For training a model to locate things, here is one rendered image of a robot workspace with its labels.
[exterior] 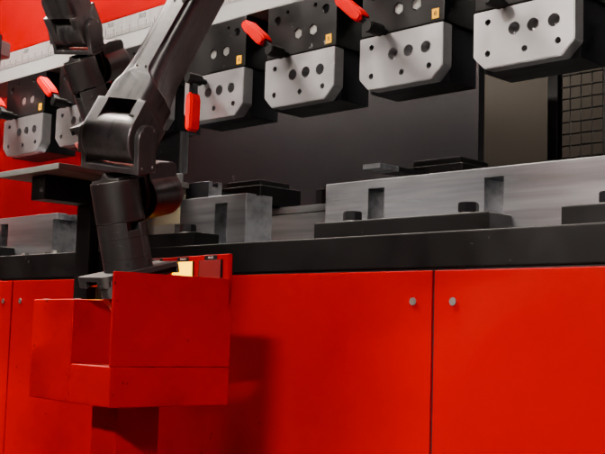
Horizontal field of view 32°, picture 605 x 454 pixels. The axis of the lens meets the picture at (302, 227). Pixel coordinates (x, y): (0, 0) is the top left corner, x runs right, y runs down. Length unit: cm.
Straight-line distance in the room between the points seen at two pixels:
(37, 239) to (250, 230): 62
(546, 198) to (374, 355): 29
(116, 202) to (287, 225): 81
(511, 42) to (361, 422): 52
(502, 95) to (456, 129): 133
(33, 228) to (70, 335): 96
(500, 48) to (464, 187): 19
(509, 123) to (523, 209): 205
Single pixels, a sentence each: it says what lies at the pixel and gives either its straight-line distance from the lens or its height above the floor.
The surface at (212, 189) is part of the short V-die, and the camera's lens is 180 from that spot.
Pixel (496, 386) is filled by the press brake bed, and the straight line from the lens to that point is 123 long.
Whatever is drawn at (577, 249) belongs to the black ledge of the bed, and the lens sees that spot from 118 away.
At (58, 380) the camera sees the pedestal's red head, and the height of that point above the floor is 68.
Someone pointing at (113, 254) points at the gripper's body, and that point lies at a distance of 122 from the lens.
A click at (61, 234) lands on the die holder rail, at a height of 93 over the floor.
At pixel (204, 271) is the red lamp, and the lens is 130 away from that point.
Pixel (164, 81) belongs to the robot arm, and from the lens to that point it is 125.
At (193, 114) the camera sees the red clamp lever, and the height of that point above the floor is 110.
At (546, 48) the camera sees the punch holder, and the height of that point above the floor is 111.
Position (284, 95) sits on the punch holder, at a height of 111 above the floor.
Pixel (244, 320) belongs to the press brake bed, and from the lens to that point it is 151.
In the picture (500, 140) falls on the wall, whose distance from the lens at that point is 341.
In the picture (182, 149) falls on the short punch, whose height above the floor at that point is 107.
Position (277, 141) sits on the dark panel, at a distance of 244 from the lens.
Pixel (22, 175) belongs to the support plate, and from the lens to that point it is 178.
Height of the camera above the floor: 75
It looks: 6 degrees up
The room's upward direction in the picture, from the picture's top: 2 degrees clockwise
